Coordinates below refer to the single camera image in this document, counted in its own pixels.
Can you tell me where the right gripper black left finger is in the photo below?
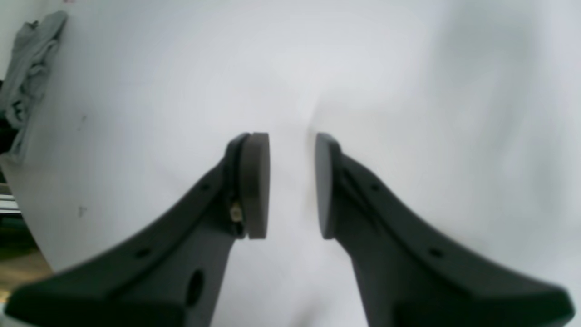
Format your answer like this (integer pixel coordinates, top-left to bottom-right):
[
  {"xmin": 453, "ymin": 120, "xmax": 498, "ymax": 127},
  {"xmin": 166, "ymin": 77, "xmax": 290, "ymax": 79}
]
[{"xmin": 5, "ymin": 133, "xmax": 270, "ymax": 327}]

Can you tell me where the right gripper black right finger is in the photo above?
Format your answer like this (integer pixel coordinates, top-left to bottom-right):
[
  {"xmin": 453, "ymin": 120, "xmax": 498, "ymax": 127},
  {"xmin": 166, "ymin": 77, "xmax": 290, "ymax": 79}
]
[{"xmin": 314, "ymin": 133, "xmax": 575, "ymax": 327}]

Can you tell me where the grey Hugging Face T-shirt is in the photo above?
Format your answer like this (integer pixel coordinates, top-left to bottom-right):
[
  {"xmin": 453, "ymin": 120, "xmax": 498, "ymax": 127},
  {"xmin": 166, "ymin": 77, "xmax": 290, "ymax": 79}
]
[{"xmin": 0, "ymin": 10, "xmax": 69, "ymax": 162}]

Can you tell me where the aluminium frame base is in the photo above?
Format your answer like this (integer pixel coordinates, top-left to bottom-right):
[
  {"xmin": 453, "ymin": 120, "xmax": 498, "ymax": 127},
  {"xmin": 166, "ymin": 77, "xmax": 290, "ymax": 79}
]
[{"xmin": 0, "ymin": 183, "xmax": 23, "ymax": 222}]

